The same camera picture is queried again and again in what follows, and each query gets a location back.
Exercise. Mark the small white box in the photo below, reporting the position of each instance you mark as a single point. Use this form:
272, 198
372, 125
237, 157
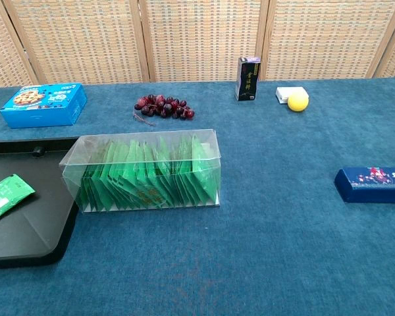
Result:
284, 92

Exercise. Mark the black plastic tray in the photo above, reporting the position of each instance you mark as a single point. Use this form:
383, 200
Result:
29, 224

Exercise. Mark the clear plastic box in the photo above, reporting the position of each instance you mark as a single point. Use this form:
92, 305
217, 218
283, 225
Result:
204, 154

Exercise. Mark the woven rattan folding screen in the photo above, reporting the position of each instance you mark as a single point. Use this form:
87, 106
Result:
200, 39

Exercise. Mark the dark blue long box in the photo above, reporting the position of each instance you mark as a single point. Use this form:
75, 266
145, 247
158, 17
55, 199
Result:
372, 184

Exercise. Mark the yellow ball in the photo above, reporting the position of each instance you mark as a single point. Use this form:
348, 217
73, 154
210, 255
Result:
298, 102

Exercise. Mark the black drink carton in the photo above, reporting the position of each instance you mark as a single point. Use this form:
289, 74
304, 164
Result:
247, 80

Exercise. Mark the blue cookie box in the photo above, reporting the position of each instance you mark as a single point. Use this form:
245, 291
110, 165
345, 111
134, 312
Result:
42, 105

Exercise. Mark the bunch of red grapes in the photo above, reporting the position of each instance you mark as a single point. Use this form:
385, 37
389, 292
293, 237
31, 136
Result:
164, 107

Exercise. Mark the blue table cloth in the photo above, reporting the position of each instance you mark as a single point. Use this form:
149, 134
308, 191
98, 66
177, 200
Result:
250, 250

